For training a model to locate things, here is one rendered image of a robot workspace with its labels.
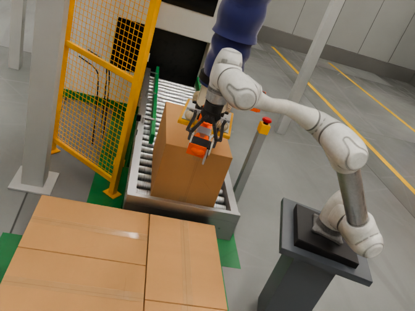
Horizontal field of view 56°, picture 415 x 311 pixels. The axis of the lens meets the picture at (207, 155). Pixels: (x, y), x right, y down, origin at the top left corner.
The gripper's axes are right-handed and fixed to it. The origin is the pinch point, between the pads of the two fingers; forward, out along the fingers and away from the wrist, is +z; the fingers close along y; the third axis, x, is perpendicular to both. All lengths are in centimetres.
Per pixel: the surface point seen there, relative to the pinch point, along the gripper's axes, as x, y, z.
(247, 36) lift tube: -51, -5, -39
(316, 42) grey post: -355, -95, -4
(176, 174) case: -50, 7, 49
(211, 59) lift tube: -52, 9, -22
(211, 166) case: -54, -10, 39
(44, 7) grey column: -87, 114, -9
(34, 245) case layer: 14, 58, 71
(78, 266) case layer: 17, 35, 70
